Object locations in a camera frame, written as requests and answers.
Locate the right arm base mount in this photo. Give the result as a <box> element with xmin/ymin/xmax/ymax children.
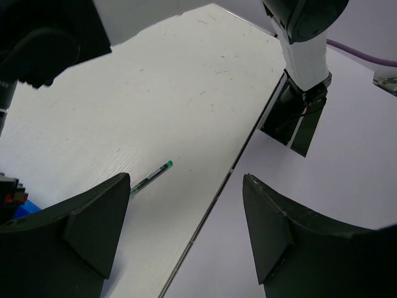
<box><xmin>259</xmin><ymin>71</ymin><xmax>332</xmax><ymax>157</ymax></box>

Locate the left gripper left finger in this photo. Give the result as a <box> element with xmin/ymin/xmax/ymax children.
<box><xmin>1</xmin><ymin>173</ymin><xmax>130</xmax><ymax>297</ymax></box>

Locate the blue plastic divided tray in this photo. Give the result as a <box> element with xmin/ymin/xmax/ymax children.
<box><xmin>13</xmin><ymin>200</ymin><xmax>41</xmax><ymax>219</ymax></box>

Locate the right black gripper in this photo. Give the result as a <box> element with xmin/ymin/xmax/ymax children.
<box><xmin>1</xmin><ymin>173</ymin><xmax>28</xmax><ymax>217</ymax></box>

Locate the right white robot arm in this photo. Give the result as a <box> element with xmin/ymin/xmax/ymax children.
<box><xmin>1</xmin><ymin>1</ymin><xmax>347</xmax><ymax>144</ymax></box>

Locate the green refill pen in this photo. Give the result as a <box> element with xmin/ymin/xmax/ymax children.
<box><xmin>130</xmin><ymin>160</ymin><xmax>173</xmax><ymax>196</ymax></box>

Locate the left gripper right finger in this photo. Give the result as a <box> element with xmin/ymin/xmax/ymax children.
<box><xmin>243</xmin><ymin>174</ymin><xmax>396</xmax><ymax>297</ymax></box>

